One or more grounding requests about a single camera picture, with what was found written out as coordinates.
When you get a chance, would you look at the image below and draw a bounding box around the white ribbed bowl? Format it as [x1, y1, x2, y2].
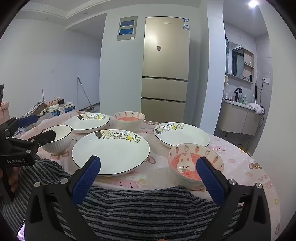
[41, 125, 73, 155]

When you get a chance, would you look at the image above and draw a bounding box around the pink cartoon print tablecloth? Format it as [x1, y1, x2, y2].
[18, 111, 281, 241]

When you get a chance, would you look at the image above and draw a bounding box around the gold refrigerator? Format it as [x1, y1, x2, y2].
[141, 16, 190, 117]

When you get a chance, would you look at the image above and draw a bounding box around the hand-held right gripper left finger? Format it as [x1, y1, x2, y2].
[25, 156, 102, 241]

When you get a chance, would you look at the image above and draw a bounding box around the black appliance cable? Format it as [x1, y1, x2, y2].
[254, 83, 265, 130]

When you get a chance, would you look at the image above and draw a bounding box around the flat blue box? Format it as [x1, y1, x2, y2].
[52, 105, 75, 116]

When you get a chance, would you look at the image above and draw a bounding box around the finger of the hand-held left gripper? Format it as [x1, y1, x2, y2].
[9, 129, 57, 153]
[0, 115, 38, 139]

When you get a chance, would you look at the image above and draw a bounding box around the person's left hand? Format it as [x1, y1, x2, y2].
[8, 167, 21, 193]

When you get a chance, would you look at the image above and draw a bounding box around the smartphone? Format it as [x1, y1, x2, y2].
[16, 219, 26, 240]

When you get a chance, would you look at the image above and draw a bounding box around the grey wall electrical panel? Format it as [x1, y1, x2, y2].
[117, 16, 138, 41]

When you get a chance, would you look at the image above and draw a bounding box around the pink box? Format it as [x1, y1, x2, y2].
[0, 102, 11, 124]

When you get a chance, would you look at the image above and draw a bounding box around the pink peg rack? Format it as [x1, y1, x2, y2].
[46, 97, 61, 107]

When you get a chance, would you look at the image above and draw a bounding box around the white towel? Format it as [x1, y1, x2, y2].
[248, 103, 264, 114]

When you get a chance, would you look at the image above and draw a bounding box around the beige vanity cabinet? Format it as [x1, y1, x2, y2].
[218, 98, 262, 136]

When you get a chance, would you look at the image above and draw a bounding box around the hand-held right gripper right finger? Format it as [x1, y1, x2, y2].
[196, 157, 271, 241]

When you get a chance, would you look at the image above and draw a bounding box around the bathroom mirror cabinet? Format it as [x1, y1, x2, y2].
[225, 40, 255, 84]

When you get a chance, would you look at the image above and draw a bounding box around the white cartoon print plate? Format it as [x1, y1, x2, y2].
[65, 113, 110, 133]
[154, 122, 210, 149]
[72, 129, 151, 177]

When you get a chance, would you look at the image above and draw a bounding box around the mop with metal handle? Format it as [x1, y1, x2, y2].
[77, 76, 95, 112]

